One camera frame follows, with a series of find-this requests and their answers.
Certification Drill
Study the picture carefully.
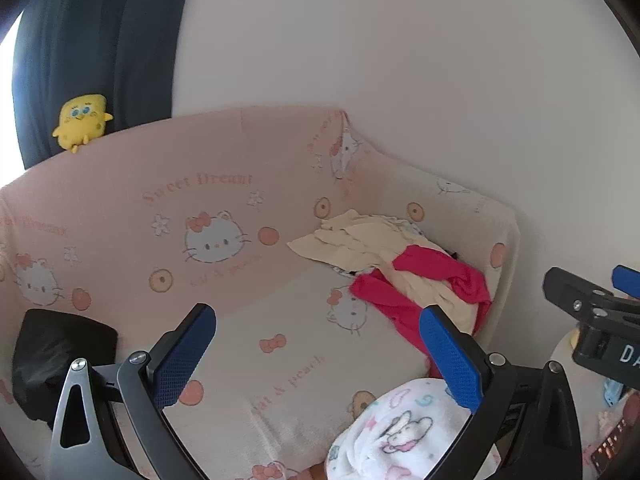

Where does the dark rectangular object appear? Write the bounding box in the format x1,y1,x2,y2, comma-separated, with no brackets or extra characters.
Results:
590,420,631,471

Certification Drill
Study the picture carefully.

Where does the window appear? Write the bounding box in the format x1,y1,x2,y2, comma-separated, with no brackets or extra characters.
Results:
0,15,26,186

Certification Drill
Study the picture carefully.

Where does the small light blue object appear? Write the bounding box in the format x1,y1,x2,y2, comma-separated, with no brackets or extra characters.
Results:
602,380,626,408

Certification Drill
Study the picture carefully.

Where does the black folded cloth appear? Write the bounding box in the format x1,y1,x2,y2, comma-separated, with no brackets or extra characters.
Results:
11,308,121,421

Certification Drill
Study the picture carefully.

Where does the person's printed fleece clothing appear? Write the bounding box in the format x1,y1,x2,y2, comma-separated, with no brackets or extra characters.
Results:
325,377,501,480

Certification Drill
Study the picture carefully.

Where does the sofa with pink cat-print cover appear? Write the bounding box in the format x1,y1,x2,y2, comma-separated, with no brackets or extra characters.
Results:
0,105,523,480

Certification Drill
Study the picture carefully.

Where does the cream shirt with pink sleeves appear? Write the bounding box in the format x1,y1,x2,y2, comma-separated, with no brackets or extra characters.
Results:
286,208,493,378

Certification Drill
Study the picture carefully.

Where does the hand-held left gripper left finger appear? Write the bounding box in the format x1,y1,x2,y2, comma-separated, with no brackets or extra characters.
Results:
46,303,217,480

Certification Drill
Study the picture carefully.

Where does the dark blue curtain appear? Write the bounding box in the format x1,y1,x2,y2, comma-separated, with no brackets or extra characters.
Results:
12,0,196,171

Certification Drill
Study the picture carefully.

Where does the yellow plush toy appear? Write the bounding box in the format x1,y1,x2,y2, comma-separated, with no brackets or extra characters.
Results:
52,92,115,153

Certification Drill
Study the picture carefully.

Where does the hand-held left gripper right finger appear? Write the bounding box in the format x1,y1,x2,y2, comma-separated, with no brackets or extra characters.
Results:
419,304,585,480

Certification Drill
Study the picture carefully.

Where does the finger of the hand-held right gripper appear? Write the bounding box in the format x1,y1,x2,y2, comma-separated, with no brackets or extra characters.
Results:
544,267,640,329
612,264,640,301

